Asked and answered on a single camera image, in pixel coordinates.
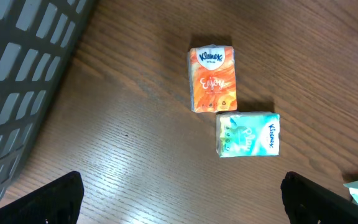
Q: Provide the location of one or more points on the small orange tissue pack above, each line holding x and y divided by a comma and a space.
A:
212, 76

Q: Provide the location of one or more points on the small teal tissue pack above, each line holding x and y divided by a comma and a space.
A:
247, 134

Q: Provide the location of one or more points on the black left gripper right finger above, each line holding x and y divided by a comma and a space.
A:
307, 202

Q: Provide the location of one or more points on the grey plastic mesh basket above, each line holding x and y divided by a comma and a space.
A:
37, 38

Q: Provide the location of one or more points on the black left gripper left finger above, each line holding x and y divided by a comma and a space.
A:
57, 202

